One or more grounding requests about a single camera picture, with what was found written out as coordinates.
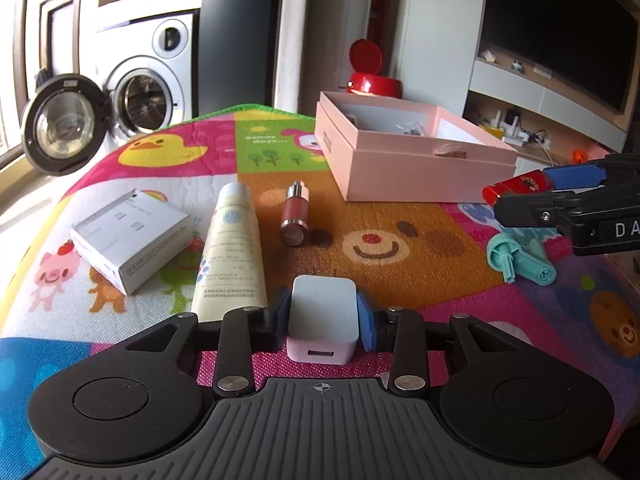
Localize cream lotion tube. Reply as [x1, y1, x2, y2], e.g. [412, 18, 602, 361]
[191, 183, 269, 322]

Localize white router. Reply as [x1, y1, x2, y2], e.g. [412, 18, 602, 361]
[492, 109, 522, 134]

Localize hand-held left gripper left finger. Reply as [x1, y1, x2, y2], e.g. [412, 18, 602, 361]
[114, 287, 294, 398]

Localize teal plastic toy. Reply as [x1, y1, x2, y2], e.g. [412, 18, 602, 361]
[487, 227, 558, 287]

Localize grey door panel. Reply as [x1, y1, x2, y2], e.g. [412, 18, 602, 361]
[200, 0, 284, 113]

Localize pink cardboard box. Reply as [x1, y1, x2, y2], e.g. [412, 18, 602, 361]
[315, 91, 519, 204]

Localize colourful cartoon play mat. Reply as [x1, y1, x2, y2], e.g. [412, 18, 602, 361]
[0, 104, 640, 466]

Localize round washing machine door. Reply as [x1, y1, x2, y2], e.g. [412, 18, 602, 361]
[21, 74, 109, 177]

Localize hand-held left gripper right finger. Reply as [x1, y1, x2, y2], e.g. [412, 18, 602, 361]
[356, 291, 508, 397]

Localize white stacked dryer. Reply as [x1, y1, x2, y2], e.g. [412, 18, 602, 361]
[95, 7, 202, 68]

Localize silver washing machine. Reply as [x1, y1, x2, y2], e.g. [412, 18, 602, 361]
[102, 50, 194, 144]

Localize black television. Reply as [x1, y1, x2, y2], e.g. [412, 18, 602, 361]
[477, 0, 640, 117]

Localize white curtain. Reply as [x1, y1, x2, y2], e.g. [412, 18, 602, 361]
[274, 0, 307, 111]

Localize white wooden shelf unit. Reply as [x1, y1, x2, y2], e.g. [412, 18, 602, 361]
[462, 50, 640, 167]

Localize pink lip gloss bottle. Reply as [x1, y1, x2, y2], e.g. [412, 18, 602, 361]
[280, 180, 312, 247]

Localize small white carton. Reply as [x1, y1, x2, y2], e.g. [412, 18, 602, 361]
[70, 190, 192, 295]

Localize white cube charger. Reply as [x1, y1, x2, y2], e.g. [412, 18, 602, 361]
[286, 275, 360, 365]

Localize white power strip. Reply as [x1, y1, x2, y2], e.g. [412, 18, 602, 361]
[502, 130, 552, 150]

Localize white tall cabinet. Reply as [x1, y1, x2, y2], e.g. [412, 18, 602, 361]
[395, 0, 488, 121]

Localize small red printed bottle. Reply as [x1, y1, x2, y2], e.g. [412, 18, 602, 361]
[482, 171, 553, 206]

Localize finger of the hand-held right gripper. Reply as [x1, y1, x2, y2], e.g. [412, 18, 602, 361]
[494, 184, 640, 228]
[542, 152, 640, 192]

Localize red trash can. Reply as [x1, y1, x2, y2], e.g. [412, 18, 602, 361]
[346, 39, 404, 98]

